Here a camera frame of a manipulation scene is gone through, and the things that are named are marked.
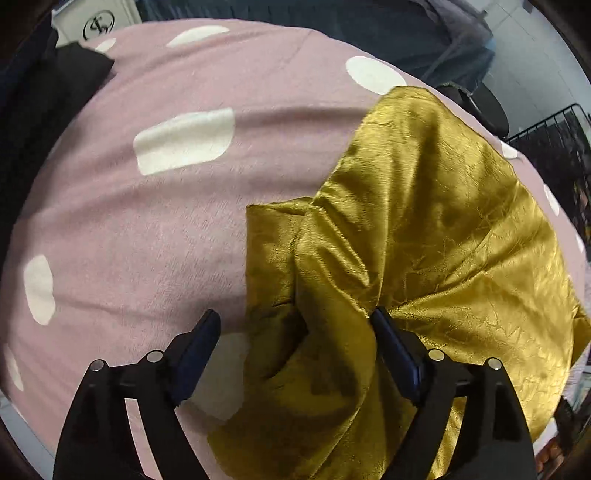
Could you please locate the black round stool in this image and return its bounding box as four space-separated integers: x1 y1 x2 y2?
435 82 510 138

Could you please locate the black folded cloth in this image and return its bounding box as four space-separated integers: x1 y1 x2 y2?
0 42 115 241

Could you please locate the black wire rack cart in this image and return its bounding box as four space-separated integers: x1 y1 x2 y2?
507 104 591 223

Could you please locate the pink polka-dot blanket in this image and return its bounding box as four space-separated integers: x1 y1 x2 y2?
0 18 587 480

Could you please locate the white box with logo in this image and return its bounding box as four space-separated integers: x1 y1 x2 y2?
51 0 145 45

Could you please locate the gold satin cloth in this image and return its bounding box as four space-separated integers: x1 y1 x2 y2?
206 86 591 480

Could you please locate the navy blue quilt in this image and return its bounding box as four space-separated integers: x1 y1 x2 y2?
0 21 58 139

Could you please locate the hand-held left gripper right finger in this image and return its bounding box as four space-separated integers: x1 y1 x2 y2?
370 308 537 480

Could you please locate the dark grey duvet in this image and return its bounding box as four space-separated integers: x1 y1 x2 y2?
416 0 493 52

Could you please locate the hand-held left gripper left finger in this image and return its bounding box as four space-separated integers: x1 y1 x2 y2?
53 309 222 480

